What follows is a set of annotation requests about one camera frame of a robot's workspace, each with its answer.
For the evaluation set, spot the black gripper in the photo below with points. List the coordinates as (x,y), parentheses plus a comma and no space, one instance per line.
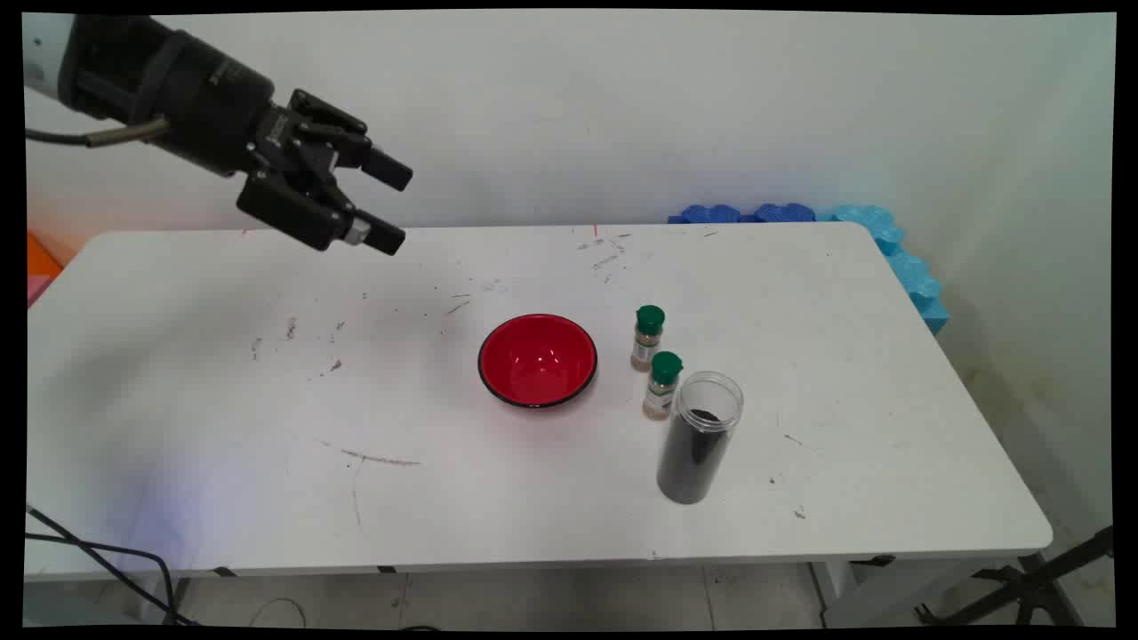
(178,89)

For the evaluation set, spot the clear plastic jar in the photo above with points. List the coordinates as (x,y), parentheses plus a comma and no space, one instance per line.
(689,396)

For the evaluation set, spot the black grains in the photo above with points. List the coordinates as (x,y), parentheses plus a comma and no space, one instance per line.
(689,462)

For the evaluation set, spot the orange box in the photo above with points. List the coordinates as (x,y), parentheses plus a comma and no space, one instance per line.
(43,253)

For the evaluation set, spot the red bowl with black rim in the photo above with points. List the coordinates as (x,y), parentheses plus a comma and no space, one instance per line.
(538,360)

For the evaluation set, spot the pink box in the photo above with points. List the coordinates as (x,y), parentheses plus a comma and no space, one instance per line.
(37,289)

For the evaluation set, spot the green capped spice bottle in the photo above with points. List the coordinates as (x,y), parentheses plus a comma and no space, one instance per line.
(650,320)
(666,366)

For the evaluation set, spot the light blue foam mat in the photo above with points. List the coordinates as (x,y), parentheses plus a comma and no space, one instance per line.
(907,267)

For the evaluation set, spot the white table leg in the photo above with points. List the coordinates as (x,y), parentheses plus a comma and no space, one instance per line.
(836,591)

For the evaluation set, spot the black tripod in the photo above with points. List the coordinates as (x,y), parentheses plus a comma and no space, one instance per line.
(1031,582)

